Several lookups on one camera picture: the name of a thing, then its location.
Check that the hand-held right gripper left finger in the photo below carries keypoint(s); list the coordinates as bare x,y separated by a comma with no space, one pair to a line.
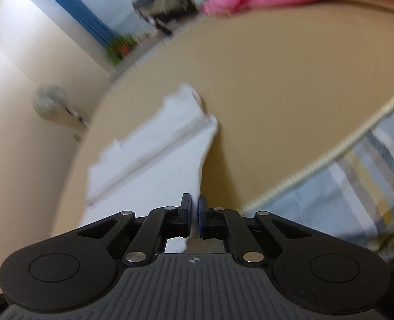
189,213

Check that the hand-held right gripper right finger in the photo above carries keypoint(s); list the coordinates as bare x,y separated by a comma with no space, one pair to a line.
201,215

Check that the white shirt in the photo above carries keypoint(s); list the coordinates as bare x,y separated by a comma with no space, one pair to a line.
143,180

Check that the pile of dark clothes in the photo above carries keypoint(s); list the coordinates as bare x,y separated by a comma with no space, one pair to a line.
160,10

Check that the plaid bed sheet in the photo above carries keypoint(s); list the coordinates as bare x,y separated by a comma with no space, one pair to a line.
367,190

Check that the potted green plant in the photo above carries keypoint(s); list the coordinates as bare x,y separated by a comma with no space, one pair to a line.
122,48

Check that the white standing fan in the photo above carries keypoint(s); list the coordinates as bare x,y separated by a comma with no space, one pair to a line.
48,101

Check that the window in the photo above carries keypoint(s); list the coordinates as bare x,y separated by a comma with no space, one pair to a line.
117,6

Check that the blue curtain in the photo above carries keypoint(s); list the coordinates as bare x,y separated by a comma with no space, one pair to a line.
83,13

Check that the low wall socket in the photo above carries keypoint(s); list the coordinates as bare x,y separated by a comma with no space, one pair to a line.
77,137

